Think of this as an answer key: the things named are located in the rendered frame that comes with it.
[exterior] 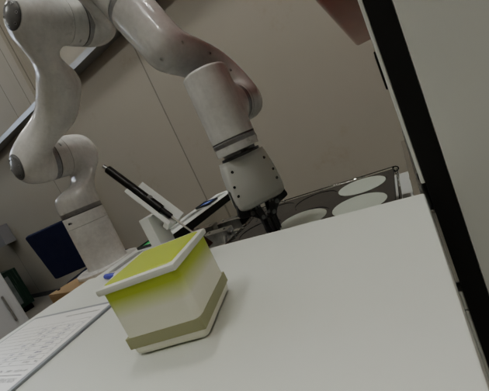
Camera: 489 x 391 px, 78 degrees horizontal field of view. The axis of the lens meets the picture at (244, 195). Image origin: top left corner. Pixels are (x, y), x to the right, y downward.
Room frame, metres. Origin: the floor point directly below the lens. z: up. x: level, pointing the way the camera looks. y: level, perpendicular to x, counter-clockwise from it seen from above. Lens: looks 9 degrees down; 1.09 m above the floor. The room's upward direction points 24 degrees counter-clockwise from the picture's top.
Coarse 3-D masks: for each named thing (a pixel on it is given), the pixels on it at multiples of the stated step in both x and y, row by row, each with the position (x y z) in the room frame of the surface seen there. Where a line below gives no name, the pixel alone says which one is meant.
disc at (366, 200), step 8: (376, 192) 0.55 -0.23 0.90; (352, 200) 0.57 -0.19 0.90; (360, 200) 0.55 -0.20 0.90; (368, 200) 0.53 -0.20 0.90; (376, 200) 0.51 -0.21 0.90; (384, 200) 0.50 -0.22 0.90; (336, 208) 0.56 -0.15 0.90; (344, 208) 0.55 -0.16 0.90; (352, 208) 0.53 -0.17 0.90; (360, 208) 0.51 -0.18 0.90
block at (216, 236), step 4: (220, 228) 0.78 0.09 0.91; (224, 228) 0.76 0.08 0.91; (228, 228) 0.75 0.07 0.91; (232, 228) 0.77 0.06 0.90; (208, 232) 0.80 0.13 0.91; (212, 232) 0.78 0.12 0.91; (216, 232) 0.76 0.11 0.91; (220, 232) 0.75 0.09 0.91; (224, 232) 0.74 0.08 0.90; (228, 232) 0.75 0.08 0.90; (208, 236) 0.77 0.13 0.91; (212, 236) 0.76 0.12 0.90; (216, 236) 0.76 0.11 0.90; (220, 236) 0.75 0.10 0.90; (228, 236) 0.74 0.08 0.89; (212, 240) 0.77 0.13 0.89; (216, 240) 0.76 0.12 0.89; (220, 240) 0.75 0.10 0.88
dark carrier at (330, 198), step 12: (324, 192) 0.71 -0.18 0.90; (336, 192) 0.67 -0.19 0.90; (384, 192) 0.53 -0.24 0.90; (288, 204) 0.75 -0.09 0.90; (300, 204) 0.70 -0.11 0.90; (312, 204) 0.66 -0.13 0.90; (324, 204) 0.62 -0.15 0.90; (336, 204) 0.59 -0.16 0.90; (288, 216) 0.65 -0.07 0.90; (324, 216) 0.55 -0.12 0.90; (252, 228) 0.68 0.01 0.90; (264, 228) 0.65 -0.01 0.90
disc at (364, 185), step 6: (360, 180) 0.67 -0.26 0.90; (366, 180) 0.65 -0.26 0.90; (372, 180) 0.63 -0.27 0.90; (378, 180) 0.62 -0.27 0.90; (384, 180) 0.60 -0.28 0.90; (348, 186) 0.67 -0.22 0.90; (354, 186) 0.65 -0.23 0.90; (360, 186) 0.63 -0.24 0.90; (366, 186) 0.61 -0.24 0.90; (372, 186) 0.60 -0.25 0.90; (342, 192) 0.64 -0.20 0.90; (348, 192) 0.62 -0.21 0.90; (354, 192) 0.61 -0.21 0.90; (360, 192) 0.59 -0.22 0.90
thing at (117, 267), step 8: (224, 192) 1.04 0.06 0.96; (216, 200) 0.94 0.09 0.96; (200, 208) 0.92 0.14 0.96; (208, 208) 0.87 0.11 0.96; (184, 216) 0.90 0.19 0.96; (192, 216) 0.83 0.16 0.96; (176, 224) 0.83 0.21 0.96; (184, 224) 0.77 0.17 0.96; (144, 248) 0.69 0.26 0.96; (128, 256) 0.69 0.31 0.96; (136, 256) 0.67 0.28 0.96; (120, 264) 0.65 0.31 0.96; (104, 272) 0.63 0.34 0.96; (112, 272) 0.60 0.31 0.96
